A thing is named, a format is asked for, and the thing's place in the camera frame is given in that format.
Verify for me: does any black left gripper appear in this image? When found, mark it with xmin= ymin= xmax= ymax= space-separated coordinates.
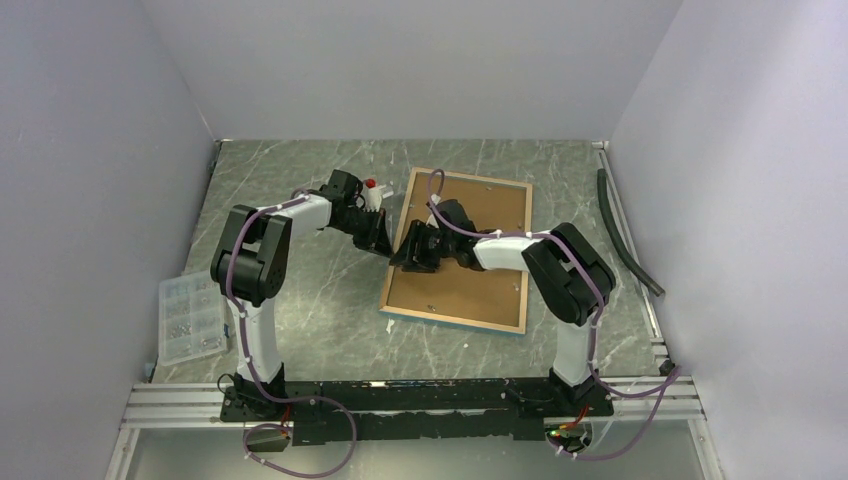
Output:
xmin=334 ymin=207 xmax=394 ymax=259

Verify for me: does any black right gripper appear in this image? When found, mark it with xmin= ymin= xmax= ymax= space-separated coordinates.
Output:
xmin=388 ymin=220 xmax=455 ymax=274

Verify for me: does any blue wooden picture frame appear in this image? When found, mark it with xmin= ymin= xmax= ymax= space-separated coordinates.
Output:
xmin=378 ymin=166 xmax=535 ymax=337

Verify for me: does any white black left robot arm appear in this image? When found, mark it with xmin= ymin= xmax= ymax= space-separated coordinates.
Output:
xmin=210 ymin=170 xmax=393 ymax=420

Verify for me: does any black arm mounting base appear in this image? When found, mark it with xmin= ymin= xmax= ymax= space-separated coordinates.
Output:
xmin=220 ymin=375 xmax=614 ymax=446

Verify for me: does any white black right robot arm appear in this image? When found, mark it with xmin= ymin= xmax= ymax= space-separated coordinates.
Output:
xmin=389 ymin=199 xmax=616 ymax=415

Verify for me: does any clear plastic screw box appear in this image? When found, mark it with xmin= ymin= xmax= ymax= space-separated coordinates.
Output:
xmin=158 ymin=271 xmax=229 ymax=366

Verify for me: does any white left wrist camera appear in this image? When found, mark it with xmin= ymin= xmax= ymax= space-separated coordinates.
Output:
xmin=362 ymin=178 xmax=394 ymax=212

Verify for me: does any black corrugated hose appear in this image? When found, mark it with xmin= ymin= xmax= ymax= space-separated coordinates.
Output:
xmin=596 ymin=168 xmax=666 ymax=297

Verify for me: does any aluminium extrusion rail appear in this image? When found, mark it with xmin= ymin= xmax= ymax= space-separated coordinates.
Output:
xmin=122 ymin=377 xmax=707 ymax=429

